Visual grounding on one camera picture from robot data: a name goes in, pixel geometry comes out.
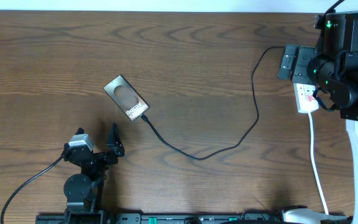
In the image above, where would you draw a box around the black usb charging cable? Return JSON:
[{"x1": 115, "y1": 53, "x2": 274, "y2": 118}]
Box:
[{"x1": 140, "y1": 45, "x2": 287, "y2": 161}]

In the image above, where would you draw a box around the galaxy smartphone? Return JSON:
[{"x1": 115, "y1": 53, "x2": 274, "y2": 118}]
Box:
[{"x1": 103, "y1": 75, "x2": 150, "y2": 121}]

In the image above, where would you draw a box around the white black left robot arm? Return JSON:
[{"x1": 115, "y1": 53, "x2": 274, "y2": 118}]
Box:
[{"x1": 62, "y1": 123, "x2": 125, "y2": 223}]

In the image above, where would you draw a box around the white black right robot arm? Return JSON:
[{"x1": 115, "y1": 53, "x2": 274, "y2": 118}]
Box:
[{"x1": 278, "y1": 8, "x2": 358, "y2": 223}]

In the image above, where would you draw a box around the white power strip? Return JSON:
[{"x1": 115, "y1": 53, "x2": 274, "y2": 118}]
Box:
[{"x1": 293, "y1": 83, "x2": 319, "y2": 114}]

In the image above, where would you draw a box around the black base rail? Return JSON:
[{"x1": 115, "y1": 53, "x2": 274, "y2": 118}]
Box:
[{"x1": 35, "y1": 212, "x2": 286, "y2": 224}]

